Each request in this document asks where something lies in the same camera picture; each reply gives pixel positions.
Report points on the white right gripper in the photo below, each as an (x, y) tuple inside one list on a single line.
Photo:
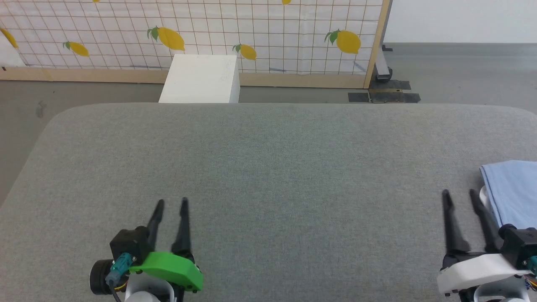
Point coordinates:
[(478, 270)]

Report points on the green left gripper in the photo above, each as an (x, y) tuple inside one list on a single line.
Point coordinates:
[(172, 270)]

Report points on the light blue white-collared polo shirt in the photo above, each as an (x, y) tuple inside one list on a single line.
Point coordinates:
[(514, 193)]

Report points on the long black floor tape patch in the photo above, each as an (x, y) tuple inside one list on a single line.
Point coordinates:
[(402, 97)]

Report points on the white rectangular box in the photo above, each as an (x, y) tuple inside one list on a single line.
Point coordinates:
[(201, 79)]

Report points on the black floor tape strip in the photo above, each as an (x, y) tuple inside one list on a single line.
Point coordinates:
[(396, 84)]

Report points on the small black floor tape patch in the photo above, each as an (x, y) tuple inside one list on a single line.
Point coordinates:
[(358, 97)]

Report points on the grey metal stand leg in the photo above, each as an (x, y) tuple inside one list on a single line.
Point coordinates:
[(384, 67)]

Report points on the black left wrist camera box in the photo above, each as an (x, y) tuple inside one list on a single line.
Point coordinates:
[(131, 243)]

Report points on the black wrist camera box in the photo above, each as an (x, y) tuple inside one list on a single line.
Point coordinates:
[(131, 243), (520, 245)]

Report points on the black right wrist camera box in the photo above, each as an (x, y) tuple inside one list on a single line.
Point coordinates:
[(520, 245)]

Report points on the lemon print partition wooden frame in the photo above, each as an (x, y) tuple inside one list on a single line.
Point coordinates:
[(251, 29)]

